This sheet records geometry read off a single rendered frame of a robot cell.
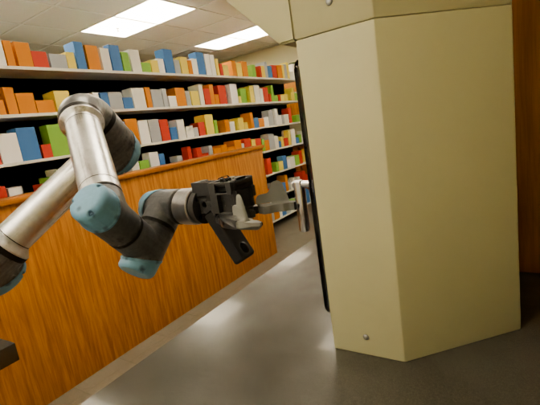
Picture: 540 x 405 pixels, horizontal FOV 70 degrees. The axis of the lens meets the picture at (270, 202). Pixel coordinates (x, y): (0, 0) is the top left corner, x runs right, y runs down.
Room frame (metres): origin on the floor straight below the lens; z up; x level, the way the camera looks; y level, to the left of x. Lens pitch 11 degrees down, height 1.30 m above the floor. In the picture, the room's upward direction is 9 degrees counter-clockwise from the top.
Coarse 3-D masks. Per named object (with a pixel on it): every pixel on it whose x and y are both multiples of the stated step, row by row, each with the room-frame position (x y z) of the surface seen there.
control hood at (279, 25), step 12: (228, 0) 0.62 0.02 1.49; (240, 0) 0.61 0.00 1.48; (252, 0) 0.60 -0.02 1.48; (264, 0) 0.59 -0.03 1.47; (276, 0) 0.58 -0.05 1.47; (288, 0) 0.57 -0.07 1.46; (240, 12) 0.62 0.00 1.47; (252, 12) 0.60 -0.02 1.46; (264, 12) 0.59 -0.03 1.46; (276, 12) 0.58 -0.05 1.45; (288, 12) 0.57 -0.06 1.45; (264, 24) 0.59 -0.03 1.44; (276, 24) 0.58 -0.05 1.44; (288, 24) 0.57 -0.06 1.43; (276, 36) 0.58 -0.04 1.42; (288, 36) 0.57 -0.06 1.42
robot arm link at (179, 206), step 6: (180, 192) 0.77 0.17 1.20; (186, 192) 0.76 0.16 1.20; (174, 198) 0.77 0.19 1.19; (180, 198) 0.76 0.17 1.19; (186, 198) 0.75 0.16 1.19; (174, 204) 0.76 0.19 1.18; (180, 204) 0.75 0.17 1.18; (186, 204) 0.75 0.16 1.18; (174, 210) 0.76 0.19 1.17; (180, 210) 0.75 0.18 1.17; (186, 210) 0.74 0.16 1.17; (174, 216) 0.76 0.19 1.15; (180, 216) 0.75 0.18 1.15; (186, 216) 0.74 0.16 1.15; (180, 222) 0.77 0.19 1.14; (186, 222) 0.76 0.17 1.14; (192, 222) 0.75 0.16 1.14
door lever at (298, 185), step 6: (300, 180) 0.63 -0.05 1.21; (306, 180) 0.63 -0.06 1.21; (294, 186) 0.64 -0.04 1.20; (300, 186) 0.63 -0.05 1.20; (306, 186) 0.63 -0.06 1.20; (294, 192) 0.64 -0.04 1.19; (300, 192) 0.63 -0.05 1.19; (300, 198) 0.63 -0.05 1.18; (300, 204) 0.63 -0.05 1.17; (306, 204) 0.64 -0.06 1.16; (300, 210) 0.63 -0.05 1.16; (306, 210) 0.63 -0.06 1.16; (300, 216) 0.63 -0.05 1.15; (306, 216) 0.63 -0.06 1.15; (300, 222) 0.63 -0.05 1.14; (306, 222) 0.63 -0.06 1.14; (300, 228) 0.64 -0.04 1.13; (306, 228) 0.63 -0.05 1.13
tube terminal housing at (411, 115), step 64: (320, 0) 0.54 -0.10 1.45; (384, 0) 0.51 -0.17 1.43; (448, 0) 0.52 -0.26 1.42; (320, 64) 0.55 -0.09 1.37; (384, 64) 0.51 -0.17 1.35; (448, 64) 0.52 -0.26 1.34; (512, 64) 0.54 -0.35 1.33; (320, 128) 0.55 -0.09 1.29; (384, 128) 0.50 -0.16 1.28; (448, 128) 0.52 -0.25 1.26; (512, 128) 0.54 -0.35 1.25; (320, 192) 0.56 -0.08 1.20; (384, 192) 0.51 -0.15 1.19; (448, 192) 0.52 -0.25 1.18; (512, 192) 0.54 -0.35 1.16; (384, 256) 0.51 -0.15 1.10; (448, 256) 0.52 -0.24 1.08; (512, 256) 0.54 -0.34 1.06; (384, 320) 0.52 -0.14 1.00; (448, 320) 0.52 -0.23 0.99; (512, 320) 0.54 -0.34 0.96
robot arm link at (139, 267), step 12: (144, 216) 0.78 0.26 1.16; (144, 228) 0.71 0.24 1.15; (156, 228) 0.75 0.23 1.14; (168, 228) 0.77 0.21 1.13; (144, 240) 0.71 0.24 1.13; (156, 240) 0.74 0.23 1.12; (168, 240) 0.77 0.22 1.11; (120, 252) 0.71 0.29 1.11; (132, 252) 0.70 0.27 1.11; (144, 252) 0.71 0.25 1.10; (156, 252) 0.73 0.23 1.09; (120, 264) 0.72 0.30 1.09; (132, 264) 0.71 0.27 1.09; (144, 264) 0.71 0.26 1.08; (156, 264) 0.73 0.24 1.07; (144, 276) 0.73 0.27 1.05
